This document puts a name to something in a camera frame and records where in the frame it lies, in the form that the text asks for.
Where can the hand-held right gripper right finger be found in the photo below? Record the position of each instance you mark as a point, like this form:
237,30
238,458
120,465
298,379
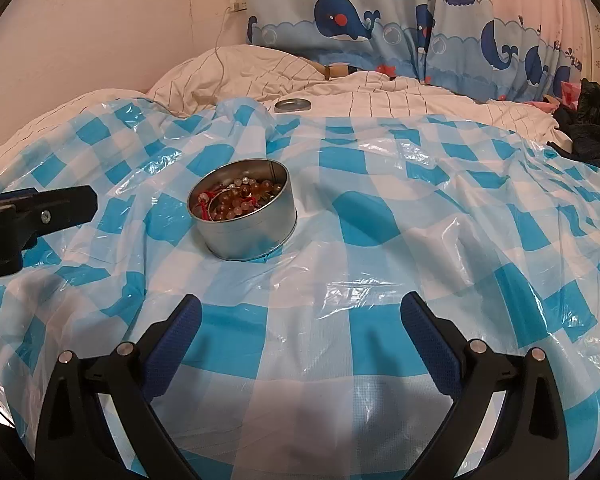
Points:
430,342

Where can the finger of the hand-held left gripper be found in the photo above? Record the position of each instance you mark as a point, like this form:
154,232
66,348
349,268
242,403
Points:
55,207

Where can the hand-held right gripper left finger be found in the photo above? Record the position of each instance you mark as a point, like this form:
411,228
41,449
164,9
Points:
175,340

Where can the round silver tin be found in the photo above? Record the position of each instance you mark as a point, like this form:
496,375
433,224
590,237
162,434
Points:
250,235

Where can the blue checkered plastic sheet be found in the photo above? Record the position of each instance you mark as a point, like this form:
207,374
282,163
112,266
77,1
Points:
380,185

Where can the white quilt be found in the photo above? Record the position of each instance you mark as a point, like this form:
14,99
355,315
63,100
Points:
430,95

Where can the round silver tin lid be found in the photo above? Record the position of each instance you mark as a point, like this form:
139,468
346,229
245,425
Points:
292,105

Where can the dark clothes pile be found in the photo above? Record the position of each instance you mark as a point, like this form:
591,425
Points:
595,125

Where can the brown black cylindrical object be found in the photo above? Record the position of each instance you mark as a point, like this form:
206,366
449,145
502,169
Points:
340,71

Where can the pink cloth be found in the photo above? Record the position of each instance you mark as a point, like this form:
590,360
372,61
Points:
570,91

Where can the whale print curtain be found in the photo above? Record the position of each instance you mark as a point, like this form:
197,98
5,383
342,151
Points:
340,15

